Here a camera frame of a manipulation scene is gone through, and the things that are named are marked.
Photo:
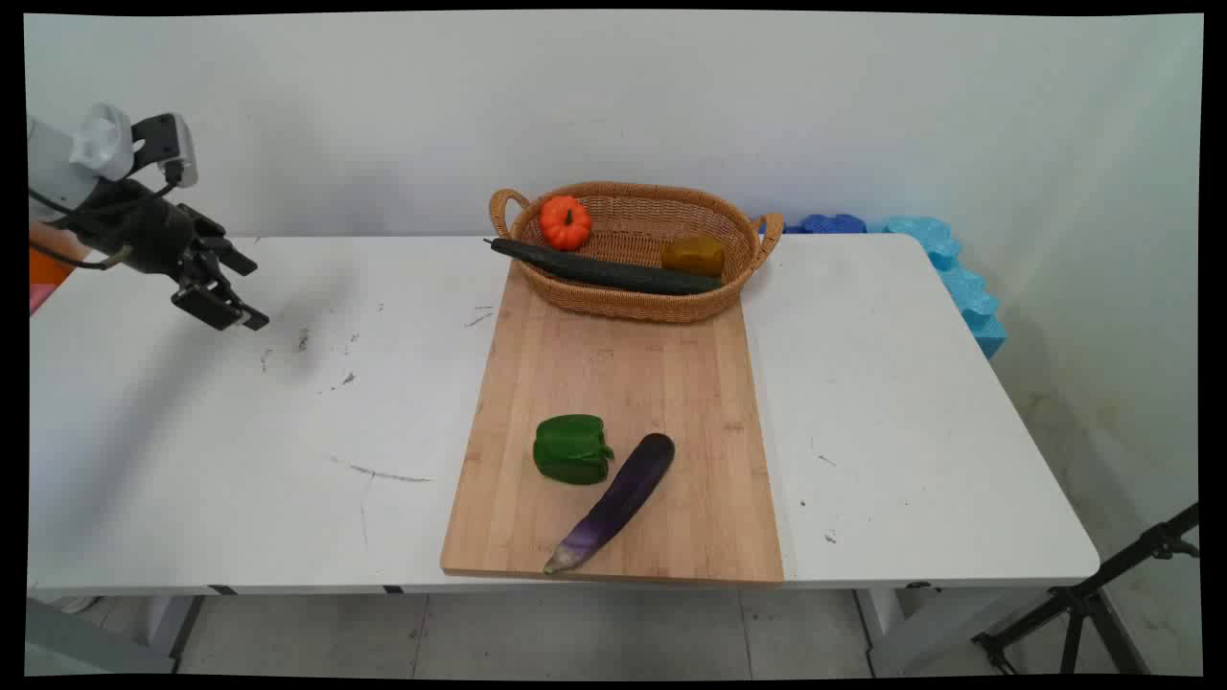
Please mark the small orange pumpkin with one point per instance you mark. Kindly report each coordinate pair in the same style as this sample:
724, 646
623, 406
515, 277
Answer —
566, 223

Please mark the dark blue foam piece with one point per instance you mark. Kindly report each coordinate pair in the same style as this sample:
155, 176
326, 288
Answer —
834, 224

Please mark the purple eggplant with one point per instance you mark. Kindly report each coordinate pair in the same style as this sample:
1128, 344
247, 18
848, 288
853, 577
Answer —
618, 498

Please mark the yellow bell pepper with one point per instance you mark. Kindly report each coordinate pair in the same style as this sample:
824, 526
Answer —
692, 255

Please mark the long dark green cucumber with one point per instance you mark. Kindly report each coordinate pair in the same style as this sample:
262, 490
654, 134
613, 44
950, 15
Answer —
604, 271

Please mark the black tripod stand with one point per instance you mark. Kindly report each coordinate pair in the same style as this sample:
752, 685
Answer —
1083, 604

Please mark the wooden cutting board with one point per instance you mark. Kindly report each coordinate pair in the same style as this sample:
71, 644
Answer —
623, 383

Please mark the light blue foam piece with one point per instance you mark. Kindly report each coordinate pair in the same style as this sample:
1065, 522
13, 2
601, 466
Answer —
968, 292

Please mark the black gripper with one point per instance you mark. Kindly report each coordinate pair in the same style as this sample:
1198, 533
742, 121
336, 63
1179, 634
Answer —
144, 235

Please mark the orange and pink object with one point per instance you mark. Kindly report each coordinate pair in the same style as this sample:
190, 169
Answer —
46, 268

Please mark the white table leg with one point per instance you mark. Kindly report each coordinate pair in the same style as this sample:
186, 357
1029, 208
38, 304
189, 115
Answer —
173, 623
901, 632

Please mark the wrist camera on white mount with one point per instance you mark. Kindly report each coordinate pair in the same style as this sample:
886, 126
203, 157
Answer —
163, 139

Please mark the green bell pepper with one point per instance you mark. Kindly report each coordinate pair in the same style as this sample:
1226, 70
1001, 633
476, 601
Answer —
572, 450

